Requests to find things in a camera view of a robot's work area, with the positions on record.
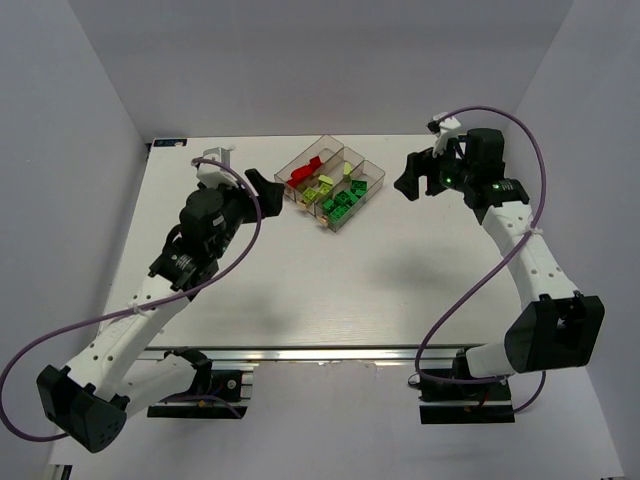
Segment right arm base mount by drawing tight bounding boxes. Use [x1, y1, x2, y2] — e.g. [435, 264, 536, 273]
[407, 373, 515, 426]

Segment clear plastic bin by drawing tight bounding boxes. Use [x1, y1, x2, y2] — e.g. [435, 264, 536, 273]
[311, 160, 386, 233]
[294, 147, 365, 216]
[274, 135, 344, 201]

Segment lime curved lego brick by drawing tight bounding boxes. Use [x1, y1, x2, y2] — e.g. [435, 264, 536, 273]
[318, 175, 334, 185]

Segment small lime lego brick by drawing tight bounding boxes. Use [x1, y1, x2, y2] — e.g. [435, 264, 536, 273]
[318, 184, 332, 195]

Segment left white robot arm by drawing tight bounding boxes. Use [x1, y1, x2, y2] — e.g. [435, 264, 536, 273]
[36, 165, 285, 453]

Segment long green lego brick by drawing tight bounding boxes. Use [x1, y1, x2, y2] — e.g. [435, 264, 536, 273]
[322, 199, 350, 224]

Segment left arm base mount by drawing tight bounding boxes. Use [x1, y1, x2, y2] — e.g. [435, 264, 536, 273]
[147, 348, 253, 420]

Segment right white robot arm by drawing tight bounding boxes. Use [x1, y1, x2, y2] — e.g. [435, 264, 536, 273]
[394, 124, 605, 385]

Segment near clear plastic bin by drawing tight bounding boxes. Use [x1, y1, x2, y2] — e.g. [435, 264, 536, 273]
[311, 160, 386, 233]

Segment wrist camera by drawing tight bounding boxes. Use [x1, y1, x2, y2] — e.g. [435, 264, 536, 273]
[192, 147, 237, 188]
[427, 112, 462, 157]

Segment aluminium front rail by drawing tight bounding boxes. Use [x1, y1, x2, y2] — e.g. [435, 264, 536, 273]
[138, 345, 469, 362]

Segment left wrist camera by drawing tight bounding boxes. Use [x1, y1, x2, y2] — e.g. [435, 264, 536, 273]
[192, 147, 237, 188]

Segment far clear plastic bin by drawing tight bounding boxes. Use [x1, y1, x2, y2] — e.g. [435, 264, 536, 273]
[274, 135, 344, 201]

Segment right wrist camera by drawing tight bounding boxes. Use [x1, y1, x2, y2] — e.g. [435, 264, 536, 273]
[427, 112, 462, 157]

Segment red L lego stack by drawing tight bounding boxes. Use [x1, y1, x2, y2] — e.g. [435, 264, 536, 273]
[287, 156, 323, 188]

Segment middle clear plastic bin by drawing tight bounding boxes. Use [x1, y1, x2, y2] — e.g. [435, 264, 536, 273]
[294, 147, 365, 216]

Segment left blue label sticker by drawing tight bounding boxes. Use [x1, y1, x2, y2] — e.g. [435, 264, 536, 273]
[152, 138, 187, 148]

